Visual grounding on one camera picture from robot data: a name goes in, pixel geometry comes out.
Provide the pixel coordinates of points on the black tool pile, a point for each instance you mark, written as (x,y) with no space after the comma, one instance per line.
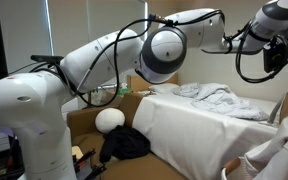
(87,160)

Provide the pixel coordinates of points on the yellow foam block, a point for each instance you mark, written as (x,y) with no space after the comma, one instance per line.
(77,152)

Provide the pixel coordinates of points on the black garment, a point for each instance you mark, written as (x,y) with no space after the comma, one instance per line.
(124,143)

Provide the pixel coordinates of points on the white jersey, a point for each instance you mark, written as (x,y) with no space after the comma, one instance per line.
(280,150)

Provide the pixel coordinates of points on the brown leather sofa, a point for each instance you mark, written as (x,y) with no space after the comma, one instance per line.
(84,123)

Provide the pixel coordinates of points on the bed with white sheet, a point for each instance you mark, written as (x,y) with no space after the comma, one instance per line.
(190,130)

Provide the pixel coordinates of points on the green tissue box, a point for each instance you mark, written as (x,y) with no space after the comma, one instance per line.
(125,90)

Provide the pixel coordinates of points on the white pillow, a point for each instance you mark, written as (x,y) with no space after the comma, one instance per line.
(163,88)

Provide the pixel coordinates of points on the white woven laundry basket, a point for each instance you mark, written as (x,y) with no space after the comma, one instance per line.
(232,168)

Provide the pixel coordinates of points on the wooden headboard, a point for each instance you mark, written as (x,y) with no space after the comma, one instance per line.
(135,83)

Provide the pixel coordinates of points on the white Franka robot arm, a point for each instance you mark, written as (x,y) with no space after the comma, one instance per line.
(34,110)

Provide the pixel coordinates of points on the grey crumpled duvet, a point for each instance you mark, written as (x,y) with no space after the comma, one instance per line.
(224,101)

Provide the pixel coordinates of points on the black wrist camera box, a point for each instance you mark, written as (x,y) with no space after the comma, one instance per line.
(275,55)

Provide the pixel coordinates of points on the brown bedside box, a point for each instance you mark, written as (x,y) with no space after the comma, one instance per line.
(113,98)

